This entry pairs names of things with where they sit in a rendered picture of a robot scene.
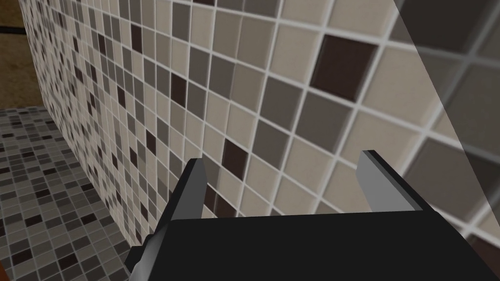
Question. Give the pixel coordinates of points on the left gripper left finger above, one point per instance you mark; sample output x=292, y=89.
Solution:
x=186, y=199

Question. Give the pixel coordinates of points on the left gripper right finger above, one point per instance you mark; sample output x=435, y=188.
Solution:
x=384, y=191

